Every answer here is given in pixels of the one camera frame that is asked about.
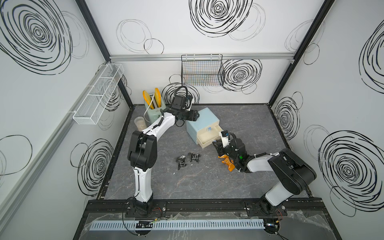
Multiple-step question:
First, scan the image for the blue cream drawer cabinet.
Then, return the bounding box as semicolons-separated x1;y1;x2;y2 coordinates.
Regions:
186;108;220;144

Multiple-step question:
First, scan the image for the cream drawer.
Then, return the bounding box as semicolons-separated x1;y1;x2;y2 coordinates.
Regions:
197;125;223;149

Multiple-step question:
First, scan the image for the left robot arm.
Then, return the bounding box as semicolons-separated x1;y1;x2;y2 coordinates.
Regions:
128;85;200;216

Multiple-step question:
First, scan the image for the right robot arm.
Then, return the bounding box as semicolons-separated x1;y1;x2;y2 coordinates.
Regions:
213;138;317;215

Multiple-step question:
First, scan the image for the mint green toaster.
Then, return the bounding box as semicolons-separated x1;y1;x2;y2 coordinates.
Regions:
143;103;167;124

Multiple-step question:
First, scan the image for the yellow toast slice right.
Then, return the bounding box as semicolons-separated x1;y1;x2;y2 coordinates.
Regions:
155;88;162;108

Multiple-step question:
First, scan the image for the yellow toast slice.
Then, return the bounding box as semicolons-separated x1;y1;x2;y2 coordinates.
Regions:
155;88;162;108
143;91;155;110

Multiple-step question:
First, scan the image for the yellow toast slice left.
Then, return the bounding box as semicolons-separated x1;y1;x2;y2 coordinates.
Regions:
143;91;155;110

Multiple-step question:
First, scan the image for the clear plastic cup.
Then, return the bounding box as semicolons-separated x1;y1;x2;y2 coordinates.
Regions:
134;117;147;132

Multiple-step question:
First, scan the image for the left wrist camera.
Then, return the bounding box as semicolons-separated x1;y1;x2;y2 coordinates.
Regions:
184;95;194;110

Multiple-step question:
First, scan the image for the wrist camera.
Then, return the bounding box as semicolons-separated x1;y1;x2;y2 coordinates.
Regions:
184;95;194;110
221;130;230;148

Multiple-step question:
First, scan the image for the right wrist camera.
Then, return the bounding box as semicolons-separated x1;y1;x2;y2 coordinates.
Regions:
221;130;230;148

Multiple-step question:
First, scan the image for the black wire wall basket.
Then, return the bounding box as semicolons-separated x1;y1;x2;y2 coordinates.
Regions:
181;54;223;87

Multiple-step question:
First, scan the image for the white mesh wall shelf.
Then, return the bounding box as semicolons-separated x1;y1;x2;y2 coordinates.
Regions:
73;63;124;125

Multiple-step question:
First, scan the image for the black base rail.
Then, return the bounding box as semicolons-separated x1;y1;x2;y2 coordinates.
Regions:
83;198;325;218

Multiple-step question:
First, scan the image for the slotted grey cable duct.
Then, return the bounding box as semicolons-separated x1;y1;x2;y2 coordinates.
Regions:
90;219;266;231

